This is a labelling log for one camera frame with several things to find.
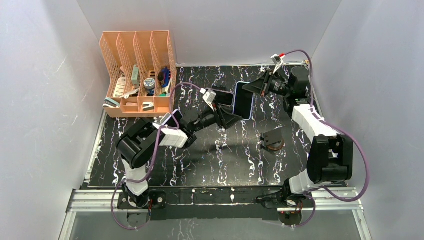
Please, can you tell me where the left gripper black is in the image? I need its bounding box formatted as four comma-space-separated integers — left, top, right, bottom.
191, 100, 243, 134

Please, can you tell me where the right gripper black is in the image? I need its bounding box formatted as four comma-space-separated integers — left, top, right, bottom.
242, 69, 293, 97

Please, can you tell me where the phone with blue case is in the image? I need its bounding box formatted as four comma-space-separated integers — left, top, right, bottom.
232, 81, 254, 121

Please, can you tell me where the phone with pink case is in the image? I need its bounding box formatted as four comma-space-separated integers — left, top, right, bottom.
212, 89, 234, 106

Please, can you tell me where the phone with purple case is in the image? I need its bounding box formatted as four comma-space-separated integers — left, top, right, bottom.
164, 109, 183, 128

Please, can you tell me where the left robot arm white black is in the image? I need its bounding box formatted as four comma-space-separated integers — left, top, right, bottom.
116, 105, 243, 208

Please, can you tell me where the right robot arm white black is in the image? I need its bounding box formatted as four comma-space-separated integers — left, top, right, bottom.
243, 66, 354, 207

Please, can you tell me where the grey stand on wooden base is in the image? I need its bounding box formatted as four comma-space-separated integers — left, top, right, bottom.
260, 127, 285, 152

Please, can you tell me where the blue black tool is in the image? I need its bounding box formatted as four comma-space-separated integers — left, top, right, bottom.
157, 67, 171, 88

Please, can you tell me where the white stapler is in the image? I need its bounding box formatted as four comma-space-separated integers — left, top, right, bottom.
142, 101, 155, 112

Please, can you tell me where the round blue white tape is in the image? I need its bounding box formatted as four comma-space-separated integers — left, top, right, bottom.
143, 77, 156, 90

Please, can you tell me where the green white box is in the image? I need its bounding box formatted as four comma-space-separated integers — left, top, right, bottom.
131, 64, 141, 88

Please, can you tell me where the orange plastic file organizer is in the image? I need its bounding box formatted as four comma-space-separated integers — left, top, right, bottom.
99, 30, 177, 118

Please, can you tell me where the white label tag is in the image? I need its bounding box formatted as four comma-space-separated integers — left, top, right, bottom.
112, 76, 127, 98

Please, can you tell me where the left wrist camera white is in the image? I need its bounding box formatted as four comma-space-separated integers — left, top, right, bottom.
200, 88, 216, 109

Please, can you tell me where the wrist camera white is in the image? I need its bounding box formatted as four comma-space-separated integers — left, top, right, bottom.
200, 88, 216, 109
270, 53, 286, 74

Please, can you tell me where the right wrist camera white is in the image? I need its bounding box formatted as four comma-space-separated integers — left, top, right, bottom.
270, 53, 286, 74

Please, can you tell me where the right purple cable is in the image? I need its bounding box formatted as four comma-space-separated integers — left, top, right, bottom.
279, 49, 371, 228

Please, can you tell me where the purple cable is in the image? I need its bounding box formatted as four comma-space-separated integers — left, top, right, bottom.
279, 49, 371, 228
110, 82, 207, 231

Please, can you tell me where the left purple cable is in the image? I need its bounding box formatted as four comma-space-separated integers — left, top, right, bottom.
110, 82, 207, 231

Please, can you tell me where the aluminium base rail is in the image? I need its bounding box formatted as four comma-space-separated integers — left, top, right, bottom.
66, 186, 363, 221

